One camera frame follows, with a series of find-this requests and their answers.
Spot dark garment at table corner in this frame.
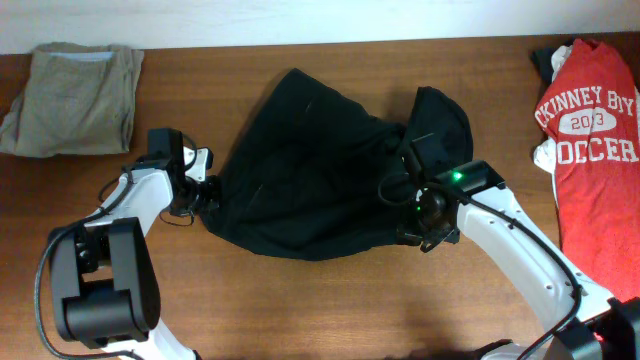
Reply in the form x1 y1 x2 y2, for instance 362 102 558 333
530 48 555 85

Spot folded khaki shorts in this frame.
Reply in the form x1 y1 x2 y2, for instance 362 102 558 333
1 42 144 158

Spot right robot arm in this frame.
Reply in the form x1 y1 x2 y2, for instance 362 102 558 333
397 134 639 359

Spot red soccer t-shirt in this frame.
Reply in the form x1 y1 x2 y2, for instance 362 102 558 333
534 39 639 301

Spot black shorts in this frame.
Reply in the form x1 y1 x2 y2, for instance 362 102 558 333
201 69 473 261

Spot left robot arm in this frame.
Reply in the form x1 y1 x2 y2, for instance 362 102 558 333
33 128 220 360

